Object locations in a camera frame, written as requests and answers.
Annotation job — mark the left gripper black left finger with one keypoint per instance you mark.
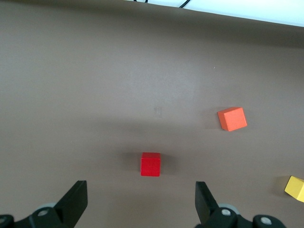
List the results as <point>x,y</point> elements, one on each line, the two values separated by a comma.
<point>71,202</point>

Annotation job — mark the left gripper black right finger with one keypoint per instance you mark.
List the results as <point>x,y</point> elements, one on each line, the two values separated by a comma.
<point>205,202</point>

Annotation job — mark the red wooden cube block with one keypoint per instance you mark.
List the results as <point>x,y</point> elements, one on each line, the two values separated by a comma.
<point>150,166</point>

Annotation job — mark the orange wooden cube block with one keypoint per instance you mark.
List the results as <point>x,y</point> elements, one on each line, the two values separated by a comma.
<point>234,120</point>

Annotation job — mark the yellow wooden cube block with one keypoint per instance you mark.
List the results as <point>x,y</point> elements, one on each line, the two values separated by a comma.
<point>295,188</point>

